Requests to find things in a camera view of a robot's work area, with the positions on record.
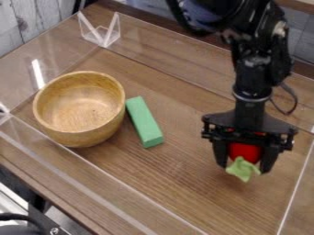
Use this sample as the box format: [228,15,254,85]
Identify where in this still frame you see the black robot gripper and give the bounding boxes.
[202,110,298,173]

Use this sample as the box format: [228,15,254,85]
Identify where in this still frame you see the black metal table bracket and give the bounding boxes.
[28,205,72,235]

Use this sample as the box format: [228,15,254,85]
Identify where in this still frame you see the red plush fruit green leaves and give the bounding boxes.
[226,142,262,183]

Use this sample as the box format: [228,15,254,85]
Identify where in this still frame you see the green rectangular block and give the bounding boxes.
[127,96,164,148]

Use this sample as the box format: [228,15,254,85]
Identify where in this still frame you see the black cable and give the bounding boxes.
[0,212,41,235]

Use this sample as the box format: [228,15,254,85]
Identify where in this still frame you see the wooden bowl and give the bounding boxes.
[32,71,126,148]

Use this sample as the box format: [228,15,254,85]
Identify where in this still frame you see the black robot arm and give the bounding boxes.
[166,0,298,173]

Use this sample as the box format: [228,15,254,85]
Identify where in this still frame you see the clear acrylic tray enclosure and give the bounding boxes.
[0,17,314,235]

